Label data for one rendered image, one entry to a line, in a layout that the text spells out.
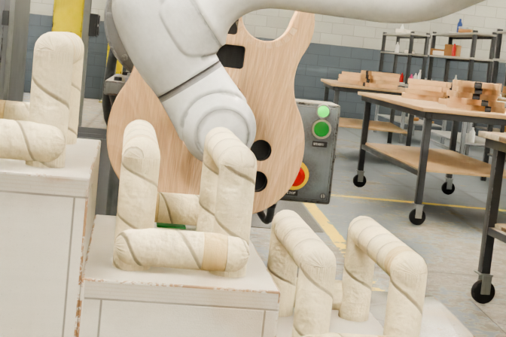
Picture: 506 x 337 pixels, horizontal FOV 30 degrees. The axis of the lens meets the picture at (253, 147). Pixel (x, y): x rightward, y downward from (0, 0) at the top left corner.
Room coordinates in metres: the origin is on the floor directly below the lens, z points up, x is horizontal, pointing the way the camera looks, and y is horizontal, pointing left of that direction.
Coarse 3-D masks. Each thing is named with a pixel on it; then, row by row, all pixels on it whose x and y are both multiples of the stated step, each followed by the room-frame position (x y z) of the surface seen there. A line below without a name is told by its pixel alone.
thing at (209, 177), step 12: (204, 144) 0.96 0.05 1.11; (204, 156) 0.95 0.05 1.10; (204, 168) 0.95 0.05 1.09; (216, 168) 0.94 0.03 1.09; (204, 180) 0.95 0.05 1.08; (216, 180) 0.94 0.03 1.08; (204, 192) 0.95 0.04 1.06; (216, 192) 0.94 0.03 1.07; (204, 204) 0.95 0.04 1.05; (204, 216) 0.95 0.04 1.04; (204, 228) 0.95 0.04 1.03
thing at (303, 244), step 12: (276, 216) 0.96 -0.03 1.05; (288, 216) 0.94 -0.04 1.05; (276, 228) 0.94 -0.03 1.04; (288, 228) 0.90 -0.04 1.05; (300, 228) 0.88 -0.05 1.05; (288, 240) 0.87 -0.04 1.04; (300, 240) 0.84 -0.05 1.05; (312, 240) 0.82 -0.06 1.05; (288, 252) 0.87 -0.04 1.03; (300, 252) 0.81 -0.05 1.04; (312, 252) 0.79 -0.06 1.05; (324, 252) 0.79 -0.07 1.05; (312, 264) 0.79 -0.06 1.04; (324, 264) 0.79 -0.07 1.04
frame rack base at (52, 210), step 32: (0, 160) 0.77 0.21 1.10; (96, 160) 0.88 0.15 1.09; (0, 192) 0.72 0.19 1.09; (32, 192) 0.72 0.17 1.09; (64, 192) 0.72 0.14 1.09; (0, 224) 0.72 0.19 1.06; (32, 224) 0.72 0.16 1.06; (64, 224) 0.72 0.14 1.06; (0, 256) 0.72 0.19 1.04; (32, 256) 0.72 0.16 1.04; (64, 256) 0.72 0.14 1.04; (0, 288) 0.72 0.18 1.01; (32, 288) 0.72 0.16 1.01; (64, 288) 0.72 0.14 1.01; (0, 320) 0.72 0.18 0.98; (32, 320) 0.72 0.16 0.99; (64, 320) 0.72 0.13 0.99
